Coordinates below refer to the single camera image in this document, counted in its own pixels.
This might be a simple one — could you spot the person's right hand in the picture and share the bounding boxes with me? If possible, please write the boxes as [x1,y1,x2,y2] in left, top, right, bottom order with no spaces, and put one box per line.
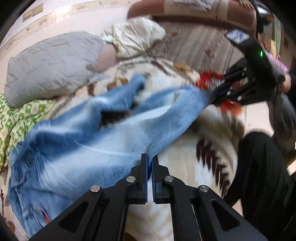
[278,73,292,93]

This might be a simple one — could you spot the blue denim jeans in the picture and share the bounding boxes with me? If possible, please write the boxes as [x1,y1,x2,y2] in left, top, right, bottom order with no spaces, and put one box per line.
[9,74,213,237]

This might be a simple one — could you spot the person's black trouser leg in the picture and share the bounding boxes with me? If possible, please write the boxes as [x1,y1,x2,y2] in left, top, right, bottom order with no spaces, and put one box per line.
[224,132,295,240]

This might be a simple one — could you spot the cream crumpled pillow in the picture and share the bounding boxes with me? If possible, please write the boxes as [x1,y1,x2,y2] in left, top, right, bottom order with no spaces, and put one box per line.
[101,17,167,59]

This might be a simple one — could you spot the brown wooden headboard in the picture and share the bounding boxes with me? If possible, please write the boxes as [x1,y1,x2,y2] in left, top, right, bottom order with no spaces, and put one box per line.
[127,1,256,33]

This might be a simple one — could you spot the grey quilted pillow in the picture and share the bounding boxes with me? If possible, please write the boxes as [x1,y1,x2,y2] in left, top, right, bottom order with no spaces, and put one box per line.
[4,32,103,108]

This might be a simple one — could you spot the green patterned cloth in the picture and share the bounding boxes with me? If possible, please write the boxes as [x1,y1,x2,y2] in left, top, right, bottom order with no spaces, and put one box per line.
[1,93,55,173]

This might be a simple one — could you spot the red plastic basket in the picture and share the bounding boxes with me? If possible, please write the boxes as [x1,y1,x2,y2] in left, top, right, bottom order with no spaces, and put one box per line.
[195,71,242,116]

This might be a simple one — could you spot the beige leaf-print blanket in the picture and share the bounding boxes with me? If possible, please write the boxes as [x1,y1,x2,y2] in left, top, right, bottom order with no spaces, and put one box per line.
[1,57,245,240]

